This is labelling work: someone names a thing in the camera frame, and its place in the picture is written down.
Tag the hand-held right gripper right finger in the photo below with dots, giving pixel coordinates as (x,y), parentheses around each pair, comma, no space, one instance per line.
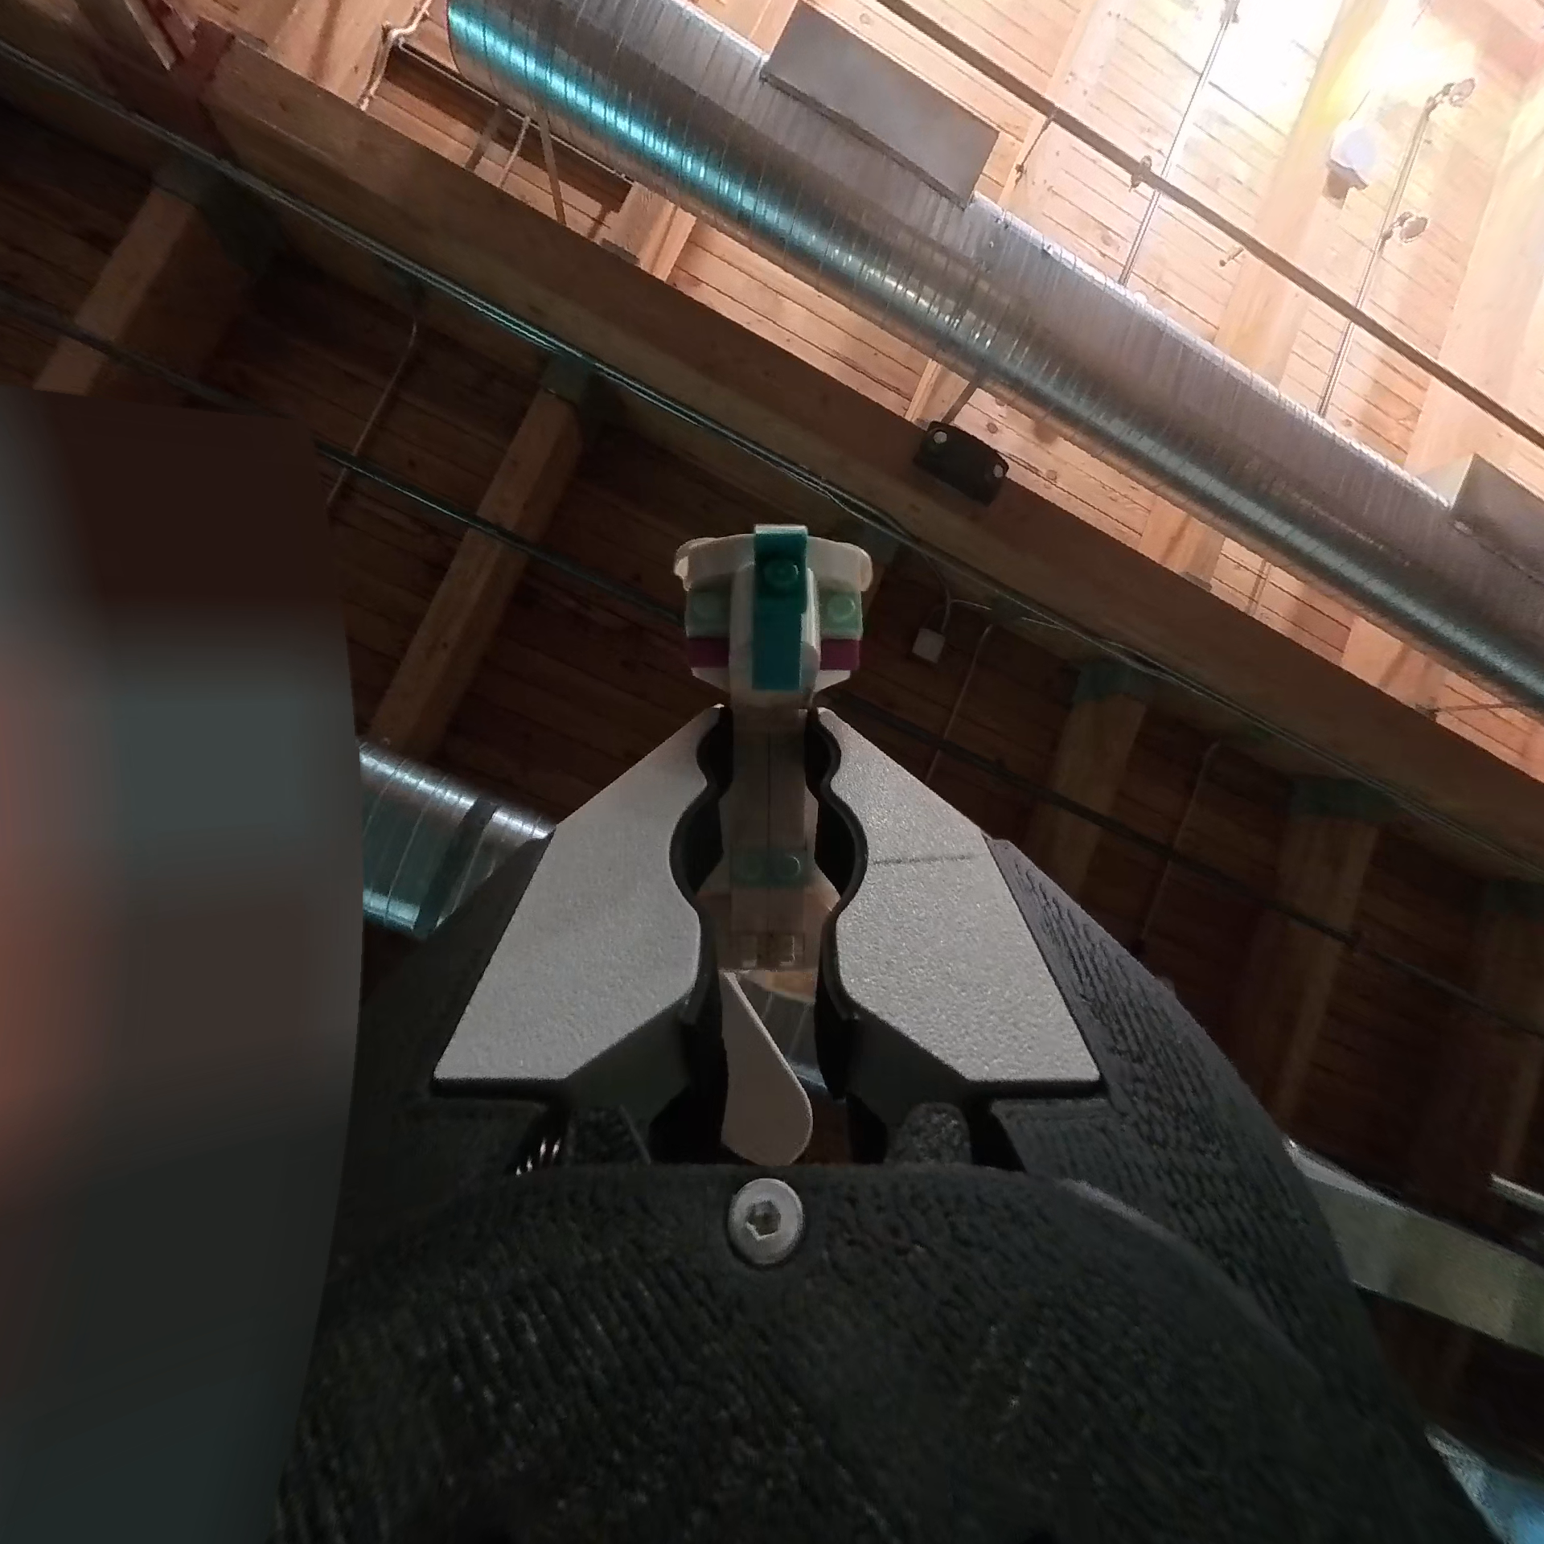
(953,964)

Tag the large silver air duct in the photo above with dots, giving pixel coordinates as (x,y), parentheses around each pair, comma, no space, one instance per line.
(845,180)

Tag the large wooden beam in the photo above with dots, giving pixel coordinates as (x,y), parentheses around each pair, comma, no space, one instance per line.
(724,338)

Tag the thin metal ceiling pipe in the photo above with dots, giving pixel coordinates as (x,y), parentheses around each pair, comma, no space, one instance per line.
(1328,290)

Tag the small white junction box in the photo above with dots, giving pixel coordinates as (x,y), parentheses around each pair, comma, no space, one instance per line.
(929,644)

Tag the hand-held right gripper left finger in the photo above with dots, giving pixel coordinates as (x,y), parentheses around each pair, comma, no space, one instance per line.
(568,952)

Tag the white ceiling device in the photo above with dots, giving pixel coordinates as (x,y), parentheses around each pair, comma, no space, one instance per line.
(1354,154)

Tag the silver rectangular duct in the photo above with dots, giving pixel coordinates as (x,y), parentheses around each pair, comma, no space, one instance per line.
(1447,1278)

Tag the short silver duct section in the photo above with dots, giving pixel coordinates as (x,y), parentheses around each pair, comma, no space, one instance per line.
(434,833)

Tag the white and teal lego model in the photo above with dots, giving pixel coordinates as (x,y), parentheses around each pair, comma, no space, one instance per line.
(772,626)

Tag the grey rectangular duct vent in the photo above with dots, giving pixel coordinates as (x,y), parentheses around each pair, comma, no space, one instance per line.
(880,102)
(1503,500)

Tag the black bracket on beam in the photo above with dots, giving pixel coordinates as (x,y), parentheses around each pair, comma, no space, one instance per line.
(960,460)

